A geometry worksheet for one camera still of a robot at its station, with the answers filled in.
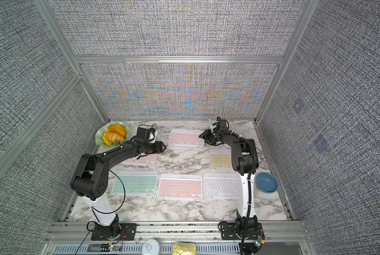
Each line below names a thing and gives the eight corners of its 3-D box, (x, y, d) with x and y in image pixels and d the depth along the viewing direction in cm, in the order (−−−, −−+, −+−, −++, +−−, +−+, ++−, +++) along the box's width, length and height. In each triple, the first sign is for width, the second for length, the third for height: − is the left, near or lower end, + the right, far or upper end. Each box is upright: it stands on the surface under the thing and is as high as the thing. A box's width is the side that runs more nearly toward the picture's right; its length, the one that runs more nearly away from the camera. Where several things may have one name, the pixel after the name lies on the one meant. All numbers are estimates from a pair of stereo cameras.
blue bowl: (258, 194, 86) (261, 191, 83) (253, 175, 93) (255, 172, 90) (278, 194, 86) (281, 191, 83) (271, 175, 93) (274, 172, 90)
